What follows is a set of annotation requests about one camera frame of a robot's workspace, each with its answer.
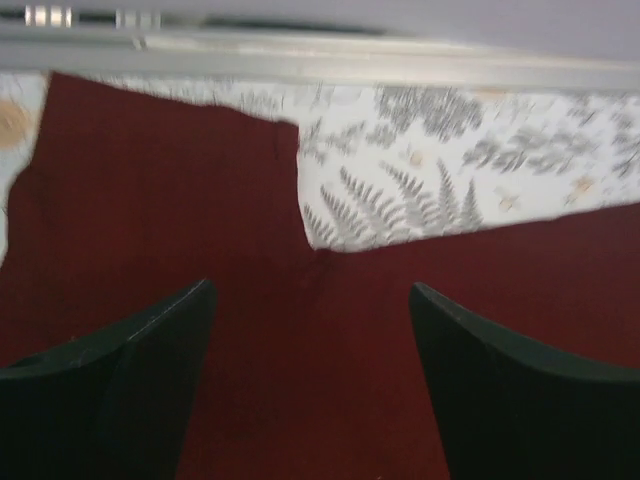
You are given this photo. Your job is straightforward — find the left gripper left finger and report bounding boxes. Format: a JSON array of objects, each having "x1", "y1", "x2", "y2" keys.
[{"x1": 1, "y1": 279, "x2": 217, "y2": 479}]

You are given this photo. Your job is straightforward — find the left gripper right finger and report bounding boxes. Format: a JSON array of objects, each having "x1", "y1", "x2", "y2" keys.
[{"x1": 409, "y1": 283, "x2": 639, "y2": 479}]

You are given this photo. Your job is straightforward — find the dark red t-shirt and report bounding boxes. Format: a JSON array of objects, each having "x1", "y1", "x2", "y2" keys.
[{"x1": 1, "y1": 73, "x2": 639, "y2": 479}]

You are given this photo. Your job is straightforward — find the floral table mat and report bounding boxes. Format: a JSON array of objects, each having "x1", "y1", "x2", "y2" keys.
[{"x1": 1, "y1": 73, "x2": 639, "y2": 273}]

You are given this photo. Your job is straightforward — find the aluminium front rail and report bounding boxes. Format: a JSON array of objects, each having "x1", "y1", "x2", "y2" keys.
[{"x1": 1, "y1": 1, "x2": 639, "y2": 92}]

